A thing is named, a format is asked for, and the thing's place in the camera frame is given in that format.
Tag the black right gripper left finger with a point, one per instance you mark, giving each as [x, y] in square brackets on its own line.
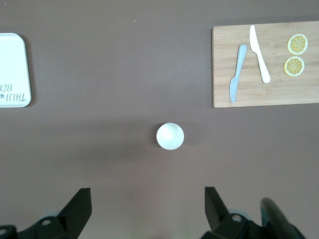
[72, 219]

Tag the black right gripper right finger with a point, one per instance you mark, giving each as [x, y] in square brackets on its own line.
[224, 224]

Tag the white plastic cup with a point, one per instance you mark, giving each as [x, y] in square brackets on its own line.
[170, 136]

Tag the wooden cutting board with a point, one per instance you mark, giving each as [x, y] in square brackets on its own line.
[276, 94]

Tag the grey plastic knife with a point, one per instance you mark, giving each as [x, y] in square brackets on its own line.
[238, 72]

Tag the white bear print tray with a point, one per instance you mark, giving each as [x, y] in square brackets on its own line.
[15, 69]

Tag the white plastic knife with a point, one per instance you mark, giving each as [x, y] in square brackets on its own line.
[259, 57]

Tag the yellow lemon slice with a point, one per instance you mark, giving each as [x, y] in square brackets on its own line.
[297, 44]
[294, 66]

